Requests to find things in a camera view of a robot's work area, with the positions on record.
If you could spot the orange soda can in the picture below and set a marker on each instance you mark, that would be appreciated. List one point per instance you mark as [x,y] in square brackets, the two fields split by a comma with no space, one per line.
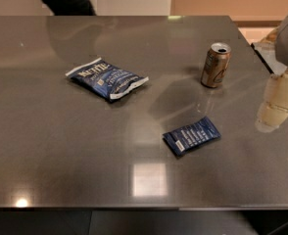
[216,65]

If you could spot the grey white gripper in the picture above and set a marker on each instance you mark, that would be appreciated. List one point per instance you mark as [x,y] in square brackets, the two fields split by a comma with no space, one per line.
[274,109]

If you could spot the blue Kettle chips bag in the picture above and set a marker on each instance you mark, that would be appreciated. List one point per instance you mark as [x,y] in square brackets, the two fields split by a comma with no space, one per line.
[106,80]

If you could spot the blue RXBAR blueberry wrapper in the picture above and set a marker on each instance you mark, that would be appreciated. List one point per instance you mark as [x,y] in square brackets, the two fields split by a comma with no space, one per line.
[189,137]

